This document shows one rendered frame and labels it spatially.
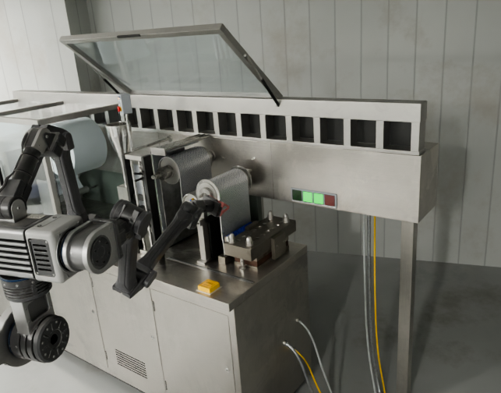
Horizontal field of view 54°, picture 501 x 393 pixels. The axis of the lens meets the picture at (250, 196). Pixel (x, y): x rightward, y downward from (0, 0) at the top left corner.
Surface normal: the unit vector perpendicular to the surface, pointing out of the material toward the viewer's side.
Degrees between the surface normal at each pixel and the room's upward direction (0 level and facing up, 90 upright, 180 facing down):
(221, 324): 90
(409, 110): 90
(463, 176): 90
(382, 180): 90
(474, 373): 0
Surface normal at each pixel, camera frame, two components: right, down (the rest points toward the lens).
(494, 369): -0.07, -0.94
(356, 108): -0.59, 0.30
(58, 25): -0.33, 0.33
